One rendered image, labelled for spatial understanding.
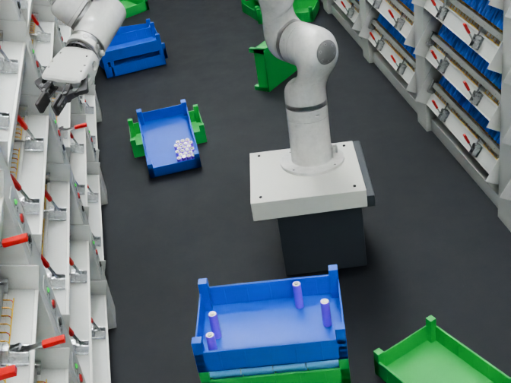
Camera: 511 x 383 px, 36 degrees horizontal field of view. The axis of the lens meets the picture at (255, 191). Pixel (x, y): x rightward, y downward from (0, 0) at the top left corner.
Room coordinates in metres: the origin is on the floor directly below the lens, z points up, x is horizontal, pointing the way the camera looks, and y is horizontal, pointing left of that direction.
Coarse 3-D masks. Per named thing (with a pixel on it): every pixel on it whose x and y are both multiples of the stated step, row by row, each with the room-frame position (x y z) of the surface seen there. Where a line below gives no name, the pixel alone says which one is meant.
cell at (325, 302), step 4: (324, 300) 1.23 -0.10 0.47; (328, 300) 1.22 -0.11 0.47; (320, 304) 1.22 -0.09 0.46; (324, 304) 1.22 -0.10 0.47; (328, 304) 1.22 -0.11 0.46; (324, 308) 1.22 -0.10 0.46; (328, 308) 1.22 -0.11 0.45; (324, 312) 1.22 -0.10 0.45; (328, 312) 1.22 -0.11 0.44; (324, 316) 1.22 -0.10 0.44; (328, 316) 1.22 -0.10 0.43; (324, 320) 1.22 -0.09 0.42; (328, 320) 1.22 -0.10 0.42; (324, 324) 1.22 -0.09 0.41; (328, 324) 1.22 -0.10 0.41
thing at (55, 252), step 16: (48, 176) 1.77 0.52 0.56; (64, 176) 1.80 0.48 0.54; (48, 192) 1.72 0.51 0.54; (64, 192) 1.74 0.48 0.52; (48, 208) 1.65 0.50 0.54; (64, 208) 1.63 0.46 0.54; (48, 224) 1.59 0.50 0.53; (64, 224) 1.59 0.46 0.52; (48, 240) 1.52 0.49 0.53; (64, 240) 1.52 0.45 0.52; (48, 256) 1.46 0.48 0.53; (64, 256) 1.46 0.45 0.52; (48, 272) 1.40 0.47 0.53; (64, 272) 1.40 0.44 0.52; (64, 288) 1.34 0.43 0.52; (64, 304) 1.29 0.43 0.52; (64, 320) 1.20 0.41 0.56
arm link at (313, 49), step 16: (288, 32) 2.02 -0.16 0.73; (304, 32) 1.98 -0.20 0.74; (320, 32) 1.96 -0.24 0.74; (288, 48) 1.99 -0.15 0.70; (304, 48) 1.94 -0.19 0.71; (320, 48) 1.93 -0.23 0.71; (336, 48) 1.96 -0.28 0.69; (304, 64) 1.94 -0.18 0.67; (320, 64) 1.93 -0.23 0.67; (304, 80) 1.95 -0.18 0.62; (320, 80) 1.97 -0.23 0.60; (288, 96) 2.00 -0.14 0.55; (304, 96) 1.98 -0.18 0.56; (320, 96) 1.99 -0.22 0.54
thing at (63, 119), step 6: (54, 96) 2.32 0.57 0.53; (66, 108) 2.24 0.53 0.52; (60, 114) 2.20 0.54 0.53; (66, 114) 2.20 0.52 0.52; (60, 120) 2.15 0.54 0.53; (66, 120) 2.16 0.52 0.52; (60, 126) 2.11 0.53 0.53; (66, 126) 2.12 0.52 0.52; (66, 144) 2.00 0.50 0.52; (66, 150) 1.89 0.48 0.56
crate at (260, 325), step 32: (224, 288) 1.34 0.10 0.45; (256, 288) 1.34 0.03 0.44; (288, 288) 1.33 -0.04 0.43; (320, 288) 1.32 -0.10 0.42; (224, 320) 1.29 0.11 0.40; (256, 320) 1.28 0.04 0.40; (288, 320) 1.26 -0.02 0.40; (320, 320) 1.24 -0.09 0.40; (224, 352) 1.15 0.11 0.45; (256, 352) 1.14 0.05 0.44; (288, 352) 1.14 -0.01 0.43; (320, 352) 1.13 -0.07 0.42
